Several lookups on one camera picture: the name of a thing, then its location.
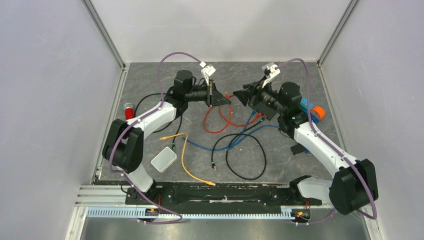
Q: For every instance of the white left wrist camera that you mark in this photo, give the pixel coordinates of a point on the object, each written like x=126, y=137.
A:
x=207, y=71

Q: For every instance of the clear plastic box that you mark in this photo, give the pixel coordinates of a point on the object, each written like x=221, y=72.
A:
x=164, y=159

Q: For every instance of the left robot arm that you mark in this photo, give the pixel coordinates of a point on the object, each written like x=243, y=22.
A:
x=124, y=145

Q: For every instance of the black network switch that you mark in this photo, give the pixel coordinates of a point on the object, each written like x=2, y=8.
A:
x=269, y=110

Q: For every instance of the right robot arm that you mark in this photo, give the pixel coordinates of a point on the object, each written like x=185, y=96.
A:
x=353, y=185

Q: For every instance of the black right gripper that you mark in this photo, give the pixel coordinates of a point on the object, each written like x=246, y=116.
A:
x=245, y=95

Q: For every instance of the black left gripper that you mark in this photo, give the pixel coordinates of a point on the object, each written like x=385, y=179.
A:
x=214, y=97

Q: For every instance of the red glitter tube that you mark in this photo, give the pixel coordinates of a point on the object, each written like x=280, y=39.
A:
x=128, y=110

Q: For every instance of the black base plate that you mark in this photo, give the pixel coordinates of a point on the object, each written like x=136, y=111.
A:
x=187, y=198

